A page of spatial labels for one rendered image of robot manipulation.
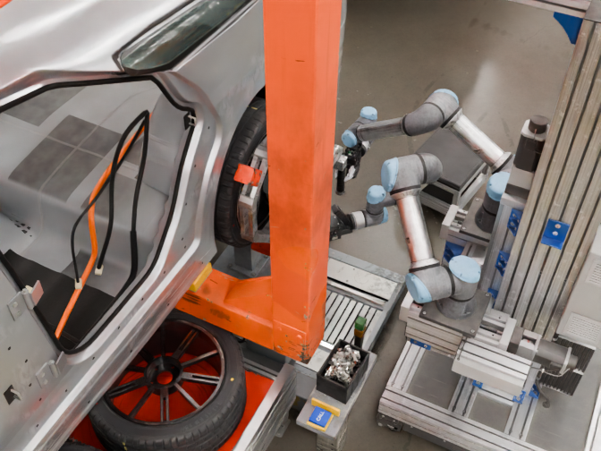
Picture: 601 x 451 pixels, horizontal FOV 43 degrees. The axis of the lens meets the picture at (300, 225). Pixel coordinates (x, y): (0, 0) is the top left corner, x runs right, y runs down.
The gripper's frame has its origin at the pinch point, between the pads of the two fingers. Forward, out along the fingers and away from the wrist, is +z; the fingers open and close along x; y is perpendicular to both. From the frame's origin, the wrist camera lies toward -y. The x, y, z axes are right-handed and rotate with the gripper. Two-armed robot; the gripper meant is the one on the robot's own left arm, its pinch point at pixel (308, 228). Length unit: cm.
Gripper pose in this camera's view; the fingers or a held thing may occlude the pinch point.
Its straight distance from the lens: 321.2
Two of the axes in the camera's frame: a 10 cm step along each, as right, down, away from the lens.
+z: -9.5, 2.2, -2.2
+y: -0.1, 6.9, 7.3
